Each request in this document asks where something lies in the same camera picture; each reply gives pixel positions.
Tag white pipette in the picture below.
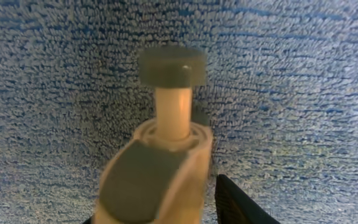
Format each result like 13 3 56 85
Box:
91 45 214 224

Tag blue cloth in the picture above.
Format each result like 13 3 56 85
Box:
0 0 358 224

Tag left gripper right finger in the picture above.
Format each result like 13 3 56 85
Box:
214 174 282 224

